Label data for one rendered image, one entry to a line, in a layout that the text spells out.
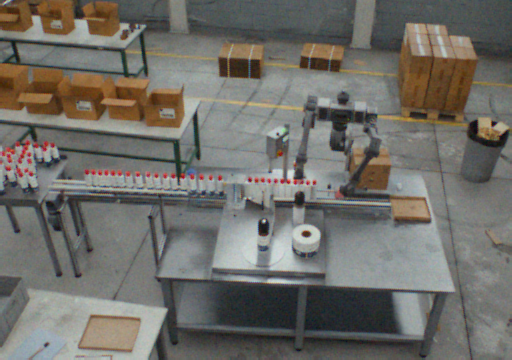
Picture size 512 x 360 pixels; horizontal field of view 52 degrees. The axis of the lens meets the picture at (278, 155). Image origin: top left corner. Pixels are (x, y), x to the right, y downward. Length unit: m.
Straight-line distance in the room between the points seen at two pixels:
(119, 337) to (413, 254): 2.14
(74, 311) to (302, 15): 6.67
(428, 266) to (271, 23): 6.22
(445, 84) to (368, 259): 3.73
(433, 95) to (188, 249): 4.33
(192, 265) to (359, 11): 6.16
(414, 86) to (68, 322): 5.11
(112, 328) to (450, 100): 5.23
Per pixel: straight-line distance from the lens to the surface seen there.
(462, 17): 9.33
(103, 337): 3.68
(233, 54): 8.09
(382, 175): 4.51
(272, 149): 4.07
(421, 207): 4.54
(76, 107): 5.78
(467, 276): 5.28
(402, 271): 3.98
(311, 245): 3.80
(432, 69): 7.12
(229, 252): 3.92
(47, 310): 3.93
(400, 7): 9.16
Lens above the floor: 3.69
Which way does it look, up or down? 35 degrees down
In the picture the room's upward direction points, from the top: 2 degrees clockwise
